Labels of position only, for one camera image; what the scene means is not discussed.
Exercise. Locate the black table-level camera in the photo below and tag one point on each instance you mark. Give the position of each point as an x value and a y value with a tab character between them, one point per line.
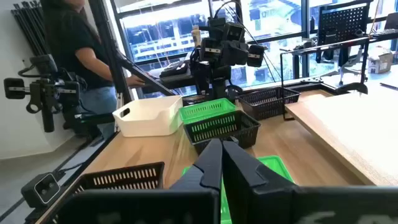
42	189

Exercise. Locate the black slotted plastic basket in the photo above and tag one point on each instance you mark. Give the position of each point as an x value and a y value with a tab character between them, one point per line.
124	177
224	126
267	104

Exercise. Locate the large glass window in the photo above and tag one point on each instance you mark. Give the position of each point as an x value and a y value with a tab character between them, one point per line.
161	34

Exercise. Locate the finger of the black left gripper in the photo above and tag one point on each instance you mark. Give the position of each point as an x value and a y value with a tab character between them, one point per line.
256	56
211	49

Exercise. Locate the person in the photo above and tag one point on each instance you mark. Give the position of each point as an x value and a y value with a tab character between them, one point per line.
71	37

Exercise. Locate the white plastic bin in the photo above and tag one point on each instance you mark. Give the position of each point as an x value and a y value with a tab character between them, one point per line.
149	121

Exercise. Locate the black folded stands bundle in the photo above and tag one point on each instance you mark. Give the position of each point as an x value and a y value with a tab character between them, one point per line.
28	25

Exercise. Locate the cardboard box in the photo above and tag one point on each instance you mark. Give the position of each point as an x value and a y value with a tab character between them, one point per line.
381	62

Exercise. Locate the person's hand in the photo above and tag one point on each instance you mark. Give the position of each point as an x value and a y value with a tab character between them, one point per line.
135	81

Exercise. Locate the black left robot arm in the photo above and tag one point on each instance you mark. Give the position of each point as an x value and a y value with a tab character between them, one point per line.
217	82

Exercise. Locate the black pegboard panel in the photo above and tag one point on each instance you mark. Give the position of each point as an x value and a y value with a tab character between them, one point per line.
342	21

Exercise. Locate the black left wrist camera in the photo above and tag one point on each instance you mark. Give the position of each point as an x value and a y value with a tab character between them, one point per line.
233	31

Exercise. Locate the black rig frame strut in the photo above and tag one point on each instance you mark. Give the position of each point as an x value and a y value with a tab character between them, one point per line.
107	34

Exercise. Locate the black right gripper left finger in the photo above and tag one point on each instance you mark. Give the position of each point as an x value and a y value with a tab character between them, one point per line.
186	205

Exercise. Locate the wooden shelf black frame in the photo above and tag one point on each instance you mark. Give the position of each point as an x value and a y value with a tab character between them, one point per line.
342	130

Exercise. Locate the white bottle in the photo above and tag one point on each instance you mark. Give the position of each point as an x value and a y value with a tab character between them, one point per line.
196	35

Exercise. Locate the black clamp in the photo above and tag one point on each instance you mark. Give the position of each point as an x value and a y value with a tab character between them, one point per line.
354	88

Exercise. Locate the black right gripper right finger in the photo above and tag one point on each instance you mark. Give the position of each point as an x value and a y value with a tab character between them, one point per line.
280	205

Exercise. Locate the green slotted plastic basket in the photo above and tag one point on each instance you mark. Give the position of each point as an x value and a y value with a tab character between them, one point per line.
205	109
275	168

